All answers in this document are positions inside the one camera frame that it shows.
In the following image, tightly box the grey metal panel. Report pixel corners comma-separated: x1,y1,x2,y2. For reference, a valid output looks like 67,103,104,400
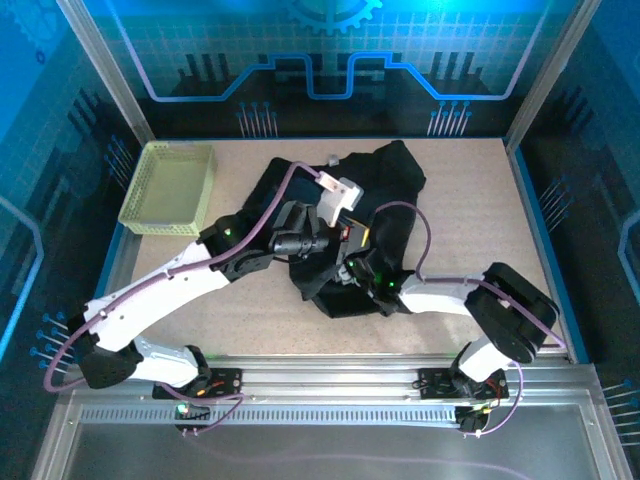
29,429,631,480

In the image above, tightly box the aluminium frame post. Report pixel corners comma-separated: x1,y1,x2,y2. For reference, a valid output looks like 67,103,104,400
503,0,604,154
54,0,157,146

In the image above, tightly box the purple cable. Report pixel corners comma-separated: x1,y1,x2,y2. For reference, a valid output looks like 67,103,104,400
372,200,569,440
43,160,331,437

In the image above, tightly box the pale green perforated plastic basket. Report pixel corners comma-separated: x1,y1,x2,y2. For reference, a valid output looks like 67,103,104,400
117,141,218,238

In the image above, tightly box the black connector box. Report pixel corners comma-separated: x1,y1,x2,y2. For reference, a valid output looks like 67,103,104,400
173,401,212,434
455,404,494,440

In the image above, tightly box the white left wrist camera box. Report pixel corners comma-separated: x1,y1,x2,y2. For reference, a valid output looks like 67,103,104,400
315,171,365,226

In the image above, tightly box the black t-shirt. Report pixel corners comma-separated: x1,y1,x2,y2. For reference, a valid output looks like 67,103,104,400
241,139,428,320

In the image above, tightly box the slotted metal cable duct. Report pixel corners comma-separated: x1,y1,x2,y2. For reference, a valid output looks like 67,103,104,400
79,405,464,427

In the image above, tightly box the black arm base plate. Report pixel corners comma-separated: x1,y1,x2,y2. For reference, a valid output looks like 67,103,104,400
152,367,245,401
417,367,510,401

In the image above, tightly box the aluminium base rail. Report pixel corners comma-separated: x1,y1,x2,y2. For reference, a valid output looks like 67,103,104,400
64,353,601,407

